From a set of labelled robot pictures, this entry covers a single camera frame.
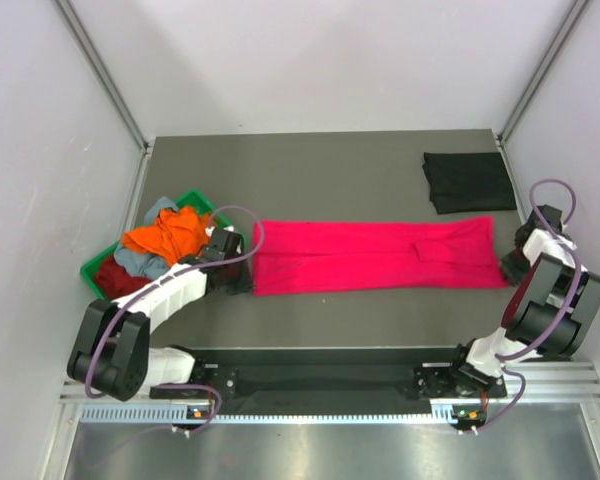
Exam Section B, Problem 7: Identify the pink t-shirt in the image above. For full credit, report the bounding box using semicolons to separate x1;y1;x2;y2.
253;216;508;296

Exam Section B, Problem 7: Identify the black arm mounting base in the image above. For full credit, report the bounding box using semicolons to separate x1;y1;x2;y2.
148;348;511;401

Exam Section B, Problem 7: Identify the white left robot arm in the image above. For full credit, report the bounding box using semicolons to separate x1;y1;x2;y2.
67;227;252;401

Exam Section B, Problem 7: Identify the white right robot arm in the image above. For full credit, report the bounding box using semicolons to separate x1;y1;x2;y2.
446;205;600;396

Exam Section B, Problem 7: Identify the orange t-shirt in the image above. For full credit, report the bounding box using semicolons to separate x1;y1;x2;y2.
121;206;213;267

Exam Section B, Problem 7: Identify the grey t-shirt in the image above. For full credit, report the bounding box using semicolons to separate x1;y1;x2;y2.
114;197;180;280

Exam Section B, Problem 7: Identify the green plastic bin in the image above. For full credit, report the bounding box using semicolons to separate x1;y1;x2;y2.
80;190;230;300

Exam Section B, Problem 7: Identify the folded black t-shirt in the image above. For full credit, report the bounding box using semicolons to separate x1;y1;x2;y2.
422;152;517;215

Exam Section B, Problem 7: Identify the dark red t-shirt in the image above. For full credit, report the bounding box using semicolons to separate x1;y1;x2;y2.
94;254;150;300

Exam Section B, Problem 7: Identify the right aluminium frame post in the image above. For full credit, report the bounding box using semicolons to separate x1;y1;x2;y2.
497;0;594;144

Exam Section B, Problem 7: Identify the aluminium frame post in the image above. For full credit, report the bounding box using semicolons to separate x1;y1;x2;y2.
497;0;594;144
52;0;149;152

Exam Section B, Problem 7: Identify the slotted cable duct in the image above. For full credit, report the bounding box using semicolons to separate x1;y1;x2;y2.
80;404;485;426

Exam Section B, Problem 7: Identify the left aluminium frame post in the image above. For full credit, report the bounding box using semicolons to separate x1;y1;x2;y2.
52;0;149;152

